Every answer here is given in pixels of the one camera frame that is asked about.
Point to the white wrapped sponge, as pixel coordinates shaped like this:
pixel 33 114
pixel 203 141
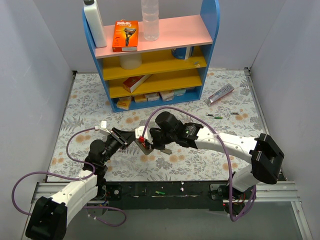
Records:
pixel 151 97

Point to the blue and yellow shelf unit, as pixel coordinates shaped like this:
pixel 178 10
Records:
pixel 167 72

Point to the red tea box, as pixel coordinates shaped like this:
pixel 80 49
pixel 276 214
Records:
pixel 133 82

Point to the white plastic bottle black cap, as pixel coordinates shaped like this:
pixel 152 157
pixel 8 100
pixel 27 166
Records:
pixel 94 20

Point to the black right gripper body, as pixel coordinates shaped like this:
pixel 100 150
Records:
pixel 154 136

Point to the white air conditioner remote control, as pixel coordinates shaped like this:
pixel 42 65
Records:
pixel 145 149

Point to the green teal sponge pack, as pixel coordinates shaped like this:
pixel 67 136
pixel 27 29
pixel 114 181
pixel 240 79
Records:
pixel 179 92

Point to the clear plastic water bottle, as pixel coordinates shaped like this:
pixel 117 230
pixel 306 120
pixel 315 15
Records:
pixel 150 19

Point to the floral patterned table mat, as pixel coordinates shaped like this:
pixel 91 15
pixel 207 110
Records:
pixel 88 105

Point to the yellow wrapped sponge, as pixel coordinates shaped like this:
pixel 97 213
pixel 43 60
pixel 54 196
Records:
pixel 141 98

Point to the silver toothpaste box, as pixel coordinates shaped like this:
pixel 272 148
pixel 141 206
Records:
pixel 225 90

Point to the grey remote battery cover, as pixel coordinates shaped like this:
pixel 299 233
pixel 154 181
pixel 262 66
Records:
pixel 166 151

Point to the beige paper towel roll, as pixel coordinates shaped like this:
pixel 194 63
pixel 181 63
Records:
pixel 131 61

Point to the red and white sponge pack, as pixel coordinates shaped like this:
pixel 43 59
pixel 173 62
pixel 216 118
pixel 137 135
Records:
pixel 167 95

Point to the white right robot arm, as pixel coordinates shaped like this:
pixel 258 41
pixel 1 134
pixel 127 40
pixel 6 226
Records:
pixel 263 155

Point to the orange Gillette razor box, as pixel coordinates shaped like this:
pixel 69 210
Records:
pixel 125 36

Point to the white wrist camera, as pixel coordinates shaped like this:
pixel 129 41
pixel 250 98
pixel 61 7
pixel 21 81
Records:
pixel 143 134
pixel 103 126

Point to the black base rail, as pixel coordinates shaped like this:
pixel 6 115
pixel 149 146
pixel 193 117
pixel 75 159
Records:
pixel 162 195

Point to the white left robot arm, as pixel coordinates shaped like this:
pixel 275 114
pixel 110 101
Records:
pixel 51 215

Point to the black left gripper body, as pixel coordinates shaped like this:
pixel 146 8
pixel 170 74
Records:
pixel 120 139

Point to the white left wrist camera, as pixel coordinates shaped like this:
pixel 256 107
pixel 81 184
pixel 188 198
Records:
pixel 103 126

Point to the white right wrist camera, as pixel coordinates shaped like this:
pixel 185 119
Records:
pixel 143 134

